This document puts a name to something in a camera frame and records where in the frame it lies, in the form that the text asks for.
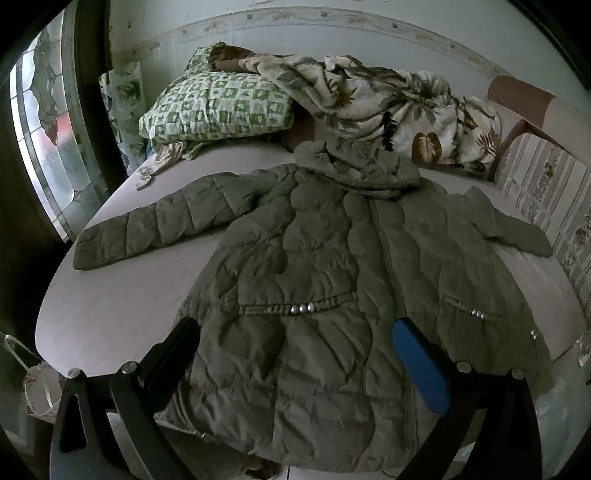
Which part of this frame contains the olive green puffer jacket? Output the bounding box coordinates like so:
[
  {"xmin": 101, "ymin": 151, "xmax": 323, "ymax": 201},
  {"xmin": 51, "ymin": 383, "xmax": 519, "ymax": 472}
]
[{"xmin": 73, "ymin": 139, "xmax": 552, "ymax": 472}]

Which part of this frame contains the striped floral cushion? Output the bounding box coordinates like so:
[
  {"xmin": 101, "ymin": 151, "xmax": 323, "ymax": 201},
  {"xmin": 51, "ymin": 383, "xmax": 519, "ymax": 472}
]
[{"xmin": 495, "ymin": 133, "xmax": 591, "ymax": 316}]

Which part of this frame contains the small beige cloth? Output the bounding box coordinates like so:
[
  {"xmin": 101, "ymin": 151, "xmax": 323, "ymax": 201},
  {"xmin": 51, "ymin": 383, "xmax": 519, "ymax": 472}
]
[{"xmin": 135, "ymin": 141, "xmax": 186, "ymax": 190}]

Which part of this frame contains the leaf print blanket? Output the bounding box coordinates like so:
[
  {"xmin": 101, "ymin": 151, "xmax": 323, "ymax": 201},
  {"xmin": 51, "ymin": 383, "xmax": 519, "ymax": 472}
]
[{"xmin": 207, "ymin": 41, "xmax": 504, "ymax": 179}]

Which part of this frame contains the green checkered pillow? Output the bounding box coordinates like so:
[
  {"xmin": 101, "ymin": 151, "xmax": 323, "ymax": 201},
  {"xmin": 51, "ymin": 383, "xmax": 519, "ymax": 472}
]
[{"xmin": 138, "ymin": 42, "xmax": 294, "ymax": 144}]

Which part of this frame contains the brown beige headboard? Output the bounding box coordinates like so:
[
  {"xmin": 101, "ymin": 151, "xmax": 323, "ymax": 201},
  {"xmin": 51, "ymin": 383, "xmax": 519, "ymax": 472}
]
[{"xmin": 487, "ymin": 75, "xmax": 590, "ymax": 164}]

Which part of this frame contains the stained glass window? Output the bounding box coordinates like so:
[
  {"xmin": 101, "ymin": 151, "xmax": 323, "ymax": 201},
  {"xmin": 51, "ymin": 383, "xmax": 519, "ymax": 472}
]
[{"xmin": 10, "ymin": 2, "xmax": 108, "ymax": 241}]

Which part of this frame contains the floral fabric by window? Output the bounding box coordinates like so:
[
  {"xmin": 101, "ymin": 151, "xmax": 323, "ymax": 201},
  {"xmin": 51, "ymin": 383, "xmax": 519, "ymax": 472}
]
[{"xmin": 99, "ymin": 61, "xmax": 147, "ymax": 176}]

